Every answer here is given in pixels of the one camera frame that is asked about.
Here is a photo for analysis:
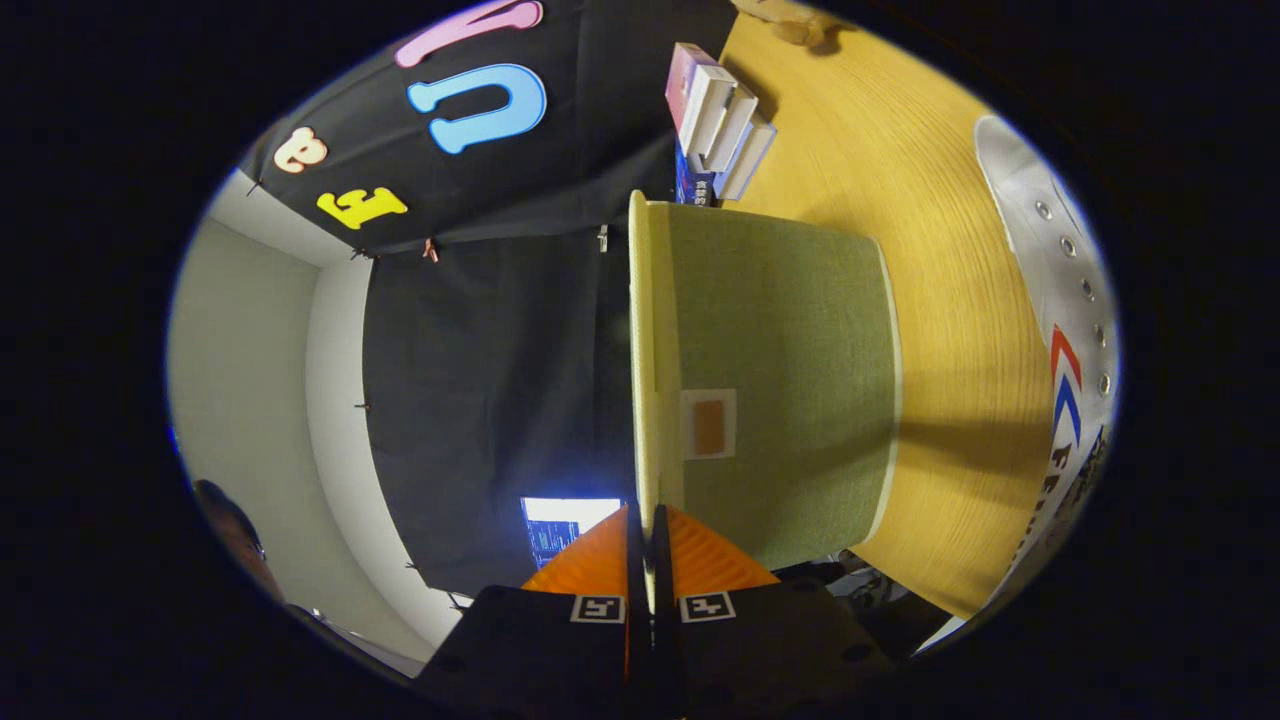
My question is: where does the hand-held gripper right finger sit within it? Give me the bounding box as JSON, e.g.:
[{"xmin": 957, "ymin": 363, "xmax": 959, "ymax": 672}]
[{"xmin": 650, "ymin": 503, "xmax": 898, "ymax": 720}]

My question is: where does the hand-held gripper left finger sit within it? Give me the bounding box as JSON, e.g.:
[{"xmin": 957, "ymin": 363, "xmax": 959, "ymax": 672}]
[{"xmin": 412, "ymin": 503, "xmax": 653, "ymax": 720}]

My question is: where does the white canvas shoe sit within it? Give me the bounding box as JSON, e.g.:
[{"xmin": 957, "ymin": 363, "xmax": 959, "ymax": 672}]
[{"xmin": 975, "ymin": 115, "xmax": 1119, "ymax": 601}]

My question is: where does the computer monitor screen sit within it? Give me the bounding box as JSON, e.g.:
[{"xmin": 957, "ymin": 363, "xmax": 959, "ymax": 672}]
[{"xmin": 520, "ymin": 497, "xmax": 626, "ymax": 571}]

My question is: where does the black backdrop cloth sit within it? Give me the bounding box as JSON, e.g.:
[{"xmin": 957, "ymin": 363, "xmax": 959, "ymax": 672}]
[{"xmin": 240, "ymin": 0, "xmax": 741, "ymax": 601}]

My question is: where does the dark blue book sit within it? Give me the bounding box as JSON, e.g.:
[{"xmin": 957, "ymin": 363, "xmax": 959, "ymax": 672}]
[{"xmin": 673, "ymin": 140, "xmax": 723, "ymax": 208}]

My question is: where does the grey-blue book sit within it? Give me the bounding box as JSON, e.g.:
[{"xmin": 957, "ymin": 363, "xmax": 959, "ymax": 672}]
[{"xmin": 720, "ymin": 110, "xmax": 779, "ymax": 201}]

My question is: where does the white book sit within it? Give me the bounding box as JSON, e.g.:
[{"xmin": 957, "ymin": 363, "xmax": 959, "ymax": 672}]
[{"xmin": 700, "ymin": 85, "xmax": 761, "ymax": 173}]

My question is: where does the pink cover book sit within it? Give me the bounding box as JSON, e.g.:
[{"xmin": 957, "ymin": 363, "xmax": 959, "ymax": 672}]
[{"xmin": 665, "ymin": 42, "xmax": 739, "ymax": 151}]

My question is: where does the brown plush toy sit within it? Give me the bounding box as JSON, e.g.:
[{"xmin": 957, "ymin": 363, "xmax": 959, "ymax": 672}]
[{"xmin": 735, "ymin": 0, "xmax": 851, "ymax": 51}]

